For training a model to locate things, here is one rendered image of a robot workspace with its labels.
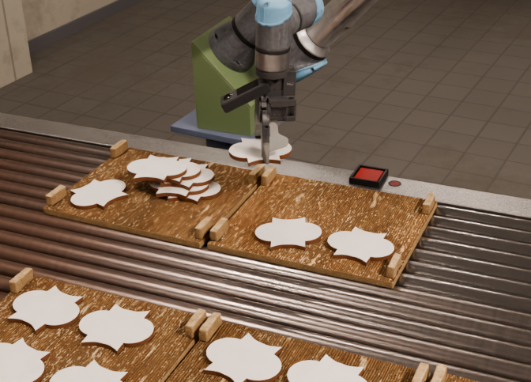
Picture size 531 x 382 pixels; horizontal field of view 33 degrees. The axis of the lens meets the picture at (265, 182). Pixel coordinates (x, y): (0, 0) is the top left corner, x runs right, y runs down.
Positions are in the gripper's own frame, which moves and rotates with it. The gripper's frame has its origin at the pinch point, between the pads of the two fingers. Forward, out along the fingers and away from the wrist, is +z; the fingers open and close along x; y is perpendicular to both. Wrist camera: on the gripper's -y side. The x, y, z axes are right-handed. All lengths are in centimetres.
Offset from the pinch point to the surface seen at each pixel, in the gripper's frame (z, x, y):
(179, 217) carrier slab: 12.3, -6.7, -19.0
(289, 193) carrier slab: 11.1, -1.1, 7.0
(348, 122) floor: 109, 234, 85
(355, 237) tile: 8.6, -25.1, 16.7
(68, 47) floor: 122, 390, -63
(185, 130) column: 21, 55, -13
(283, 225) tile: 9.7, -16.8, 2.7
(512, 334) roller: 10, -59, 38
